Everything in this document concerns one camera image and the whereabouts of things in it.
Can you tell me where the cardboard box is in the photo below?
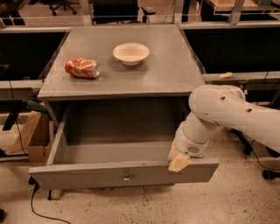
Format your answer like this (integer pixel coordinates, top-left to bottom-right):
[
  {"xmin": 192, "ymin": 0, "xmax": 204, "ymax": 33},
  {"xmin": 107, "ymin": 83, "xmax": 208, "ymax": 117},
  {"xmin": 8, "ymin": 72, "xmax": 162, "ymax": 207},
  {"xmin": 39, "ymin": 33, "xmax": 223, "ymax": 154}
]
[{"xmin": 10, "ymin": 111, "xmax": 50, "ymax": 167}]

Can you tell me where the small cream scrap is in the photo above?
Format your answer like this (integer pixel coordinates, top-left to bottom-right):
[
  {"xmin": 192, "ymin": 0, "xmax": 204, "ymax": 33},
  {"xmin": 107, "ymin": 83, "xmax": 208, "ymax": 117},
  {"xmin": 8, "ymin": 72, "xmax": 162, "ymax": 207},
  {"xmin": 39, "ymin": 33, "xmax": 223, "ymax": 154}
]
[{"xmin": 219, "ymin": 72, "xmax": 233, "ymax": 79}]

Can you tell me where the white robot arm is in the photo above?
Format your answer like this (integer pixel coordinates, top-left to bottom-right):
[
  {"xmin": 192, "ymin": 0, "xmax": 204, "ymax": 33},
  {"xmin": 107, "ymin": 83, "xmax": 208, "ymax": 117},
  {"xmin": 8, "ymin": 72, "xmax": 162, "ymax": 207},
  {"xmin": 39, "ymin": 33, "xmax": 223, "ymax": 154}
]
[{"xmin": 168, "ymin": 85, "xmax": 280, "ymax": 172}]

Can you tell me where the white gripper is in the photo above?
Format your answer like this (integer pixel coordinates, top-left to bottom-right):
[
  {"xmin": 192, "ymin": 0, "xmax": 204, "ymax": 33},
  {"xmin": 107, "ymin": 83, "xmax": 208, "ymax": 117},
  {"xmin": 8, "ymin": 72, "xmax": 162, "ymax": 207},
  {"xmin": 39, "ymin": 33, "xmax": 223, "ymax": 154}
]
[{"xmin": 168, "ymin": 112, "xmax": 223, "ymax": 172}]

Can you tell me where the black office chair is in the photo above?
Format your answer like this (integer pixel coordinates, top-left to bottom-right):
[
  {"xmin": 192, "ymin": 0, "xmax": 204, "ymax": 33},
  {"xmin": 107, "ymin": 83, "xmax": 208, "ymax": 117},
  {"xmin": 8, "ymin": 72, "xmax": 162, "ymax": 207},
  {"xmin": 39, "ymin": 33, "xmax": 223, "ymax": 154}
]
[{"xmin": 49, "ymin": 0, "xmax": 79, "ymax": 16}]

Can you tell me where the black floor cable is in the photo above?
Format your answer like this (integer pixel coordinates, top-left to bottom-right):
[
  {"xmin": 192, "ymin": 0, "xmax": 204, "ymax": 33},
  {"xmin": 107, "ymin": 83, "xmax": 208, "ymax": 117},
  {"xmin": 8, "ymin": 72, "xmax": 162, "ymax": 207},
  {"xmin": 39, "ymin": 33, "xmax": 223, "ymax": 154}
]
[{"xmin": 28, "ymin": 176, "xmax": 72, "ymax": 224}]

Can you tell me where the grey top drawer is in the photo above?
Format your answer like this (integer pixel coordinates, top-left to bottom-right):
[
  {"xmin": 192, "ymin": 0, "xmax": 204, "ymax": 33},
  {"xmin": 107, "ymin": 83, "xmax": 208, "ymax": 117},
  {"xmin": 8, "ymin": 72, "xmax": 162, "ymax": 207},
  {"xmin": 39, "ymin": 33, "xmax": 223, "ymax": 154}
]
[{"xmin": 30, "ymin": 104, "xmax": 219, "ymax": 190}]

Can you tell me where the white paper bowl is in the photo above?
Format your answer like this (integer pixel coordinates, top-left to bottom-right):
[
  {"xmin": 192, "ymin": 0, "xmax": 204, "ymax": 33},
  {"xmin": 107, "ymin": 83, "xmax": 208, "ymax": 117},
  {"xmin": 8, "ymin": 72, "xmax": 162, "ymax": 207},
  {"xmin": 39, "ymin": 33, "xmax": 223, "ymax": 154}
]
[{"xmin": 113, "ymin": 43, "xmax": 150, "ymax": 66}]

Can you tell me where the grey drawer cabinet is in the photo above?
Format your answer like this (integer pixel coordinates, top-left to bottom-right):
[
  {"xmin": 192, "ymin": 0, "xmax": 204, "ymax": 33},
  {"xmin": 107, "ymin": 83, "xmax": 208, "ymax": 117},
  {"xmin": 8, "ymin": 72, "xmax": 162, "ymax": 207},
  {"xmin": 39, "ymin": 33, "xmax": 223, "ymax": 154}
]
[{"xmin": 37, "ymin": 24, "xmax": 209, "ymax": 187}]

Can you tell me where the black stand base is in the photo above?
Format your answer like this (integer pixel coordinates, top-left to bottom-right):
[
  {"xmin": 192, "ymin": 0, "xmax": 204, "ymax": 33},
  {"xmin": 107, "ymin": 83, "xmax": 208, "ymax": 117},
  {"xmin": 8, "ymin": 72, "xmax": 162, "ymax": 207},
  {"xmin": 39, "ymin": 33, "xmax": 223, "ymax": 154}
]
[{"xmin": 232, "ymin": 129, "xmax": 280, "ymax": 180}]

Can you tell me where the crushed orange soda can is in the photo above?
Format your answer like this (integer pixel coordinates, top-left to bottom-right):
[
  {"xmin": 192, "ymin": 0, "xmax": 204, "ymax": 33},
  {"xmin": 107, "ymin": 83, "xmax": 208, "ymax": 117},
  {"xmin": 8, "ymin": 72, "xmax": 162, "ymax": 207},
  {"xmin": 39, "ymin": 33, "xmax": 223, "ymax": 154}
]
[{"xmin": 65, "ymin": 57, "xmax": 100, "ymax": 79}]

